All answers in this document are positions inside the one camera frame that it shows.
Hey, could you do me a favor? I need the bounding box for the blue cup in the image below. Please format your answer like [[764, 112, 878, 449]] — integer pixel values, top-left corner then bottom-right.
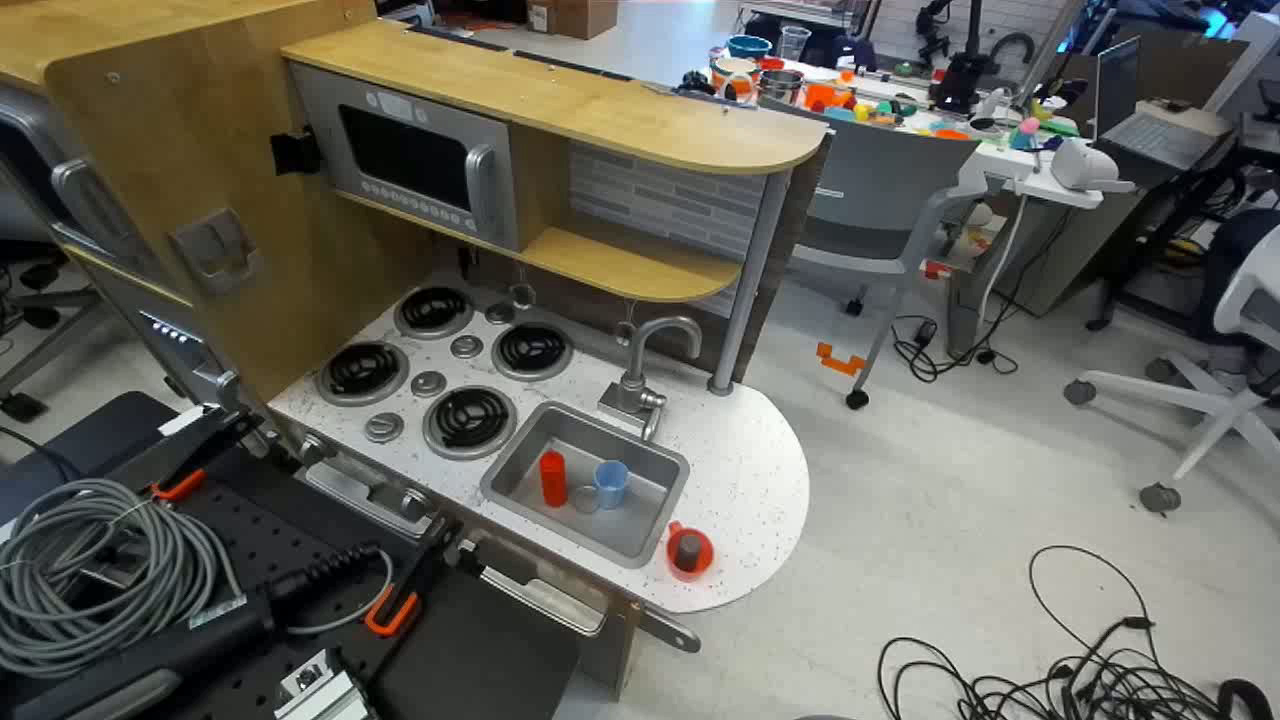
[[593, 458, 632, 511]]

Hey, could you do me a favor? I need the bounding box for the tall red cup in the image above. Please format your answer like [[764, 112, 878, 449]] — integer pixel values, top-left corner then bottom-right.
[[535, 449, 572, 511]]

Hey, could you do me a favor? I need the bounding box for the grey metal sink basin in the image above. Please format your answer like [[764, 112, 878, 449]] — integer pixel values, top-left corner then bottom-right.
[[477, 394, 692, 571]]

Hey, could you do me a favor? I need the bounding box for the short red cup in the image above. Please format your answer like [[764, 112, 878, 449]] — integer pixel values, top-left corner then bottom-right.
[[663, 519, 721, 584]]

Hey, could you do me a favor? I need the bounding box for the silver toy faucet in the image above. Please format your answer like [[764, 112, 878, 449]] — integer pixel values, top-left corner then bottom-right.
[[597, 310, 707, 445]]

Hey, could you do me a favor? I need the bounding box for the black toy stove burner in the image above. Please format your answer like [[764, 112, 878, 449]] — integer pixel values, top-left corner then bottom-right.
[[490, 320, 578, 382], [313, 336, 414, 408], [394, 281, 480, 339], [419, 382, 519, 464]]

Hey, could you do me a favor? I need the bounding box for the small orange floor object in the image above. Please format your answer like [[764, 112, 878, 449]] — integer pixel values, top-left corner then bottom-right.
[[813, 339, 871, 381]]

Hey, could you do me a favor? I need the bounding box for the grey toy microwave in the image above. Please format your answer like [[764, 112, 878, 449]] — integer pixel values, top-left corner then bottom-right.
[[289, 59, 525, 256]]

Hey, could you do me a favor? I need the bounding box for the cardboard box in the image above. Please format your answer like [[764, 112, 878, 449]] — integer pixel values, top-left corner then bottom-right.
[[525, 0, 620, 40]]

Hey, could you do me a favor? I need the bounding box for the orange black clamp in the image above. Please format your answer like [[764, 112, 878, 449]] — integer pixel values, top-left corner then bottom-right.
[[147, 412, 266, 506], [360, 511, 465, 645]]

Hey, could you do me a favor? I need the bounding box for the black perforated board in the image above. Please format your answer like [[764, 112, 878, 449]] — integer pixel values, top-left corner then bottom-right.
[[131, 445, 593, 720]]

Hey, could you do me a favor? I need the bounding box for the cluttered white table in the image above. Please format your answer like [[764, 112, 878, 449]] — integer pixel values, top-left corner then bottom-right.
[[677, 30, 1153, 215]]

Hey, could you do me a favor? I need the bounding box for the white rounded device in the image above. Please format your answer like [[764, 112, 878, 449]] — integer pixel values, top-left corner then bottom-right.
[[1050, 134, 1123, 196]]

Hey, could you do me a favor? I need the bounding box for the wooden toy play kitchen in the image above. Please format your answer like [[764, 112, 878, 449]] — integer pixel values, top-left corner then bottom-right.
[[0, 0, 832, 696]]

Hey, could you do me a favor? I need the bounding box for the grey box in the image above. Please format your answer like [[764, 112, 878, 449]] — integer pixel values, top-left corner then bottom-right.
[[1101, 94, 1237, 177]]

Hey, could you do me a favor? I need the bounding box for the white office chair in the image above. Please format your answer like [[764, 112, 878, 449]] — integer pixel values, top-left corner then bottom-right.
[[1061, 215, 1280, 516]]

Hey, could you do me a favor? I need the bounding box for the black power cord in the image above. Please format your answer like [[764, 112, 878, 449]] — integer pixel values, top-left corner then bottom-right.
[[888, 310, 1025, 389]]

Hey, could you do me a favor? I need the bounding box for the black spiral cable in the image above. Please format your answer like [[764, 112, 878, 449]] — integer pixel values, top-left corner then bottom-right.
[[266, 534, 399, 636]]

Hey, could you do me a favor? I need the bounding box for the silver metal bracket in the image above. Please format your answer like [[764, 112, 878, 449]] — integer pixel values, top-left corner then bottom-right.
[[273, 650, 373, 720]]

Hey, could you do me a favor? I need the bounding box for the grey cable coil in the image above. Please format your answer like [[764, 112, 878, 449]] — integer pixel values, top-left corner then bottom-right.
[[0, 474, 252, 683]]

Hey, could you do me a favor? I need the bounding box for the black cable tangle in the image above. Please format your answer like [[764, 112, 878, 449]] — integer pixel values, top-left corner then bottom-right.
[[871, 534, 1280, 720]]

